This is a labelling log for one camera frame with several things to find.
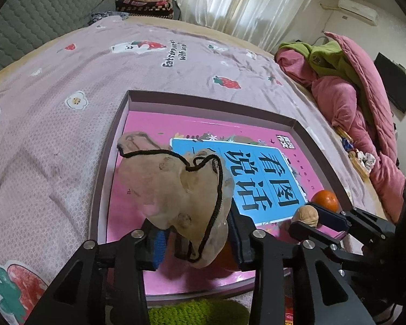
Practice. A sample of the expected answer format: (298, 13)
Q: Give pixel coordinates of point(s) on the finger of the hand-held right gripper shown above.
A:
(311, 232)
(331, 218)

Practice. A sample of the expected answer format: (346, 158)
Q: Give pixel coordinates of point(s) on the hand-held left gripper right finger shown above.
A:
(237, 243)

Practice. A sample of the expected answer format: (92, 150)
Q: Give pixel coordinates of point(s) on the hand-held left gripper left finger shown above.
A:
(159, 245)

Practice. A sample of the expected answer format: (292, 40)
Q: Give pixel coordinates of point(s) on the walnut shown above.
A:
(304, 215)

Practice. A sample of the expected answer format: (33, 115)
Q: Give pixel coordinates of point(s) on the large tangerine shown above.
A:
(326, 199)

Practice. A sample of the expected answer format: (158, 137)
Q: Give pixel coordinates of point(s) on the green fuzzy scrunchie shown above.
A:
(196, 313)

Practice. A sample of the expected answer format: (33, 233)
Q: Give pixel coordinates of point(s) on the shallow grey cardboard box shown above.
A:
(206, 110)

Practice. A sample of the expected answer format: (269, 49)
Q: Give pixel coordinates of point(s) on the yellow biscuit packet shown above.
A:
(357, 166)

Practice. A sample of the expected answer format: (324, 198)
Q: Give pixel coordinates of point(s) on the white floral scrunchie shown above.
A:
(367, 159)

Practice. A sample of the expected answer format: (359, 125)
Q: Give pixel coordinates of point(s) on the blue wrapped candy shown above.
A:
(347, 145)

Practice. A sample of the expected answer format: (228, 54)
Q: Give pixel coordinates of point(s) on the orange wrapped snack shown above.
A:
(344, 133)

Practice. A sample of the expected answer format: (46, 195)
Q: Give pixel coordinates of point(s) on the pink quilt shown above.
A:
(338, 101)

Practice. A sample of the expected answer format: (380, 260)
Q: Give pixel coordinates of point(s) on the pink and blue book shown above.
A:
(155, 123)

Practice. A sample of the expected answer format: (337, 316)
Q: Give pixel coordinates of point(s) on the black television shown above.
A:
(397, 84)

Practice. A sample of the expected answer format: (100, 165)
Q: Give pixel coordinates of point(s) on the strawberry print pink blanket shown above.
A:
(54, 125)

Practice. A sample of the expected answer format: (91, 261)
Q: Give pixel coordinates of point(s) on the green fleece blanket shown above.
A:
(328, 57)

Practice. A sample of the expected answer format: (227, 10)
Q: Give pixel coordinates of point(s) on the white air conditioner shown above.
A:
(357, 8)

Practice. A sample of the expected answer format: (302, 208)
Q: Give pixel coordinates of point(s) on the white sheer curtain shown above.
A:
(240, 3)

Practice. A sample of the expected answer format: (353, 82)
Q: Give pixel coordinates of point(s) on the blue patterned cloth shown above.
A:
(105, 15)

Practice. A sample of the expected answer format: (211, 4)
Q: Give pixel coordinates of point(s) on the dark patterned folded blanket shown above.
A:
(145, 8)

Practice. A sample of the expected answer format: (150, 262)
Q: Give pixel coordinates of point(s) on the black cloth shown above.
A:
(176, 6)

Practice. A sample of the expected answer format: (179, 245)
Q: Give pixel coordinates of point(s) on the grey quilted headboard cover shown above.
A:
(37, 23)

